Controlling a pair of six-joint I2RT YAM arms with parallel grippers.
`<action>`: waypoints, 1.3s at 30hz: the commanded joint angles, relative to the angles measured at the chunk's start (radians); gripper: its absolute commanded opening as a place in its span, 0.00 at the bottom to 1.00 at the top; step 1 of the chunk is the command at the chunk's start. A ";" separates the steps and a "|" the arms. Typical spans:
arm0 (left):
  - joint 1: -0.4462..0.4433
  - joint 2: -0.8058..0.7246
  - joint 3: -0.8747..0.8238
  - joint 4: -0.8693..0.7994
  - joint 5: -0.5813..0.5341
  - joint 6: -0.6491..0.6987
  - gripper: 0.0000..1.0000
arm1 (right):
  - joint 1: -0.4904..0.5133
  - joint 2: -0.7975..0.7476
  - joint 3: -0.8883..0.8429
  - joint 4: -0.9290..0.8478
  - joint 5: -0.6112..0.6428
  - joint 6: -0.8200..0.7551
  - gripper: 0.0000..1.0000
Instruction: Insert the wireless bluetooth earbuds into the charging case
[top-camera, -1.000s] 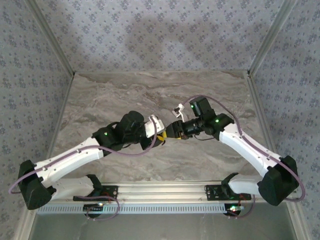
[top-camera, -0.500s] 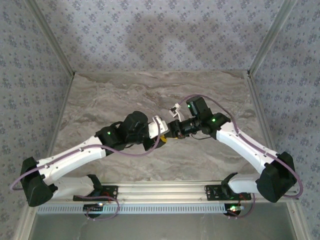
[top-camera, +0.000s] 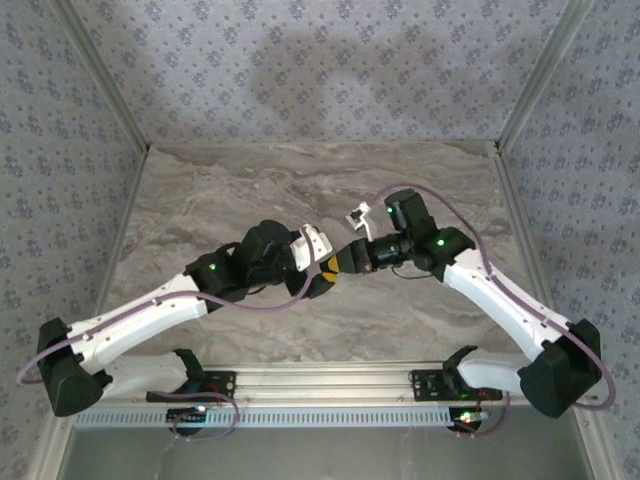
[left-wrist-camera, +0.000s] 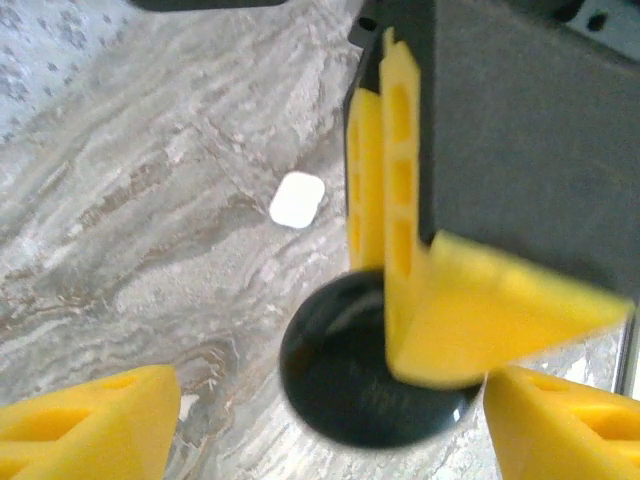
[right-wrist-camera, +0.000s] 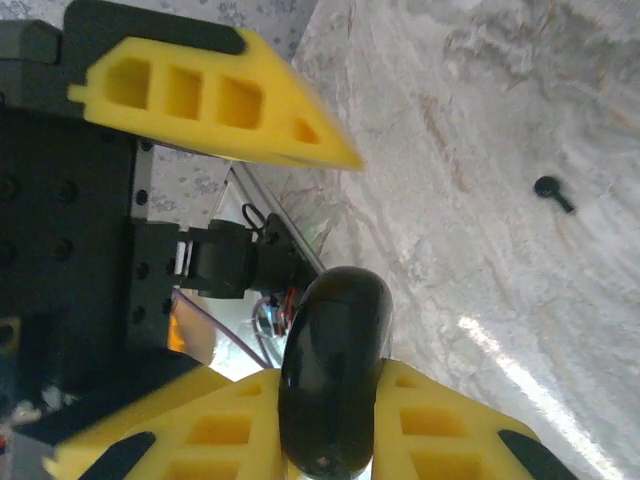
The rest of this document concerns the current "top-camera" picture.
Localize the aluminium table side rail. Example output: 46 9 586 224
77 147 151 369
492 144 574 365

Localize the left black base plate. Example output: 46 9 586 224
145 370 237 403

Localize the left aluminium corner post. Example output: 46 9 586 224
49 0 151 151

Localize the left control board with LED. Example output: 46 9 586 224
166 405 210 435

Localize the left aluminium table side rail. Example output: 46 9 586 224
77 147 151 369

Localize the right control board with LED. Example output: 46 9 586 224
448 407 490 435

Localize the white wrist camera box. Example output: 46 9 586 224
345 201 375 240
288 224 335 273

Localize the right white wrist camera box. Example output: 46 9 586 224
345 201 375 240

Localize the aluminium corner post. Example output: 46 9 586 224
494 0 599 151
49 0 151 151

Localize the control board with led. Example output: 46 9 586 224
166 405 210 435
448 407 490 435

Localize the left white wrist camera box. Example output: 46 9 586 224
288 224 335 273

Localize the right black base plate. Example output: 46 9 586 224
410 367 504 403

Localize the right aluminium table side rail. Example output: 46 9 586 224
492 144 574 365

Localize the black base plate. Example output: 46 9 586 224
145 370 237 403
410 367 504 403

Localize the aluminium mounting rail beam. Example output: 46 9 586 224
53 363 599 405

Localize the grey metal panel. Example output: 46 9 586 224
59 427 596 480

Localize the right aluminium corner post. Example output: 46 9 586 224
494 0 599 151

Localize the grey slotted cable tray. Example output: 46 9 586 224
73 405 451 430

